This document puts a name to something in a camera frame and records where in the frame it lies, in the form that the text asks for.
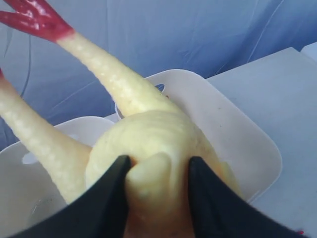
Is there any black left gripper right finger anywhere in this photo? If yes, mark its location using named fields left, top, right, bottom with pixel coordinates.
left=188, top=156, right=309, bottom=238

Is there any cream bin marked cross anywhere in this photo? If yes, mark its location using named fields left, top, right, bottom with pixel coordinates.
left=147, top=69, right=282, bottom=202

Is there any blue-grey backdrop curtain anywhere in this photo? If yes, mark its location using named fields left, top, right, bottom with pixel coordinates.
left=0, top=0, right=317, bottom=149

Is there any cream bin marked circle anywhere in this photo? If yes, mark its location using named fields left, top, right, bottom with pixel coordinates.
left=0, top=116, right=114, bottom=229

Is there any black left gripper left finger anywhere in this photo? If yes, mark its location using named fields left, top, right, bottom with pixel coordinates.
left=0, top=156, right=131, bottom=238

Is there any headless yellow rubber chicken body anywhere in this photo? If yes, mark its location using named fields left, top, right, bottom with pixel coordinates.
left=0, top=0, right=240, bottom=238

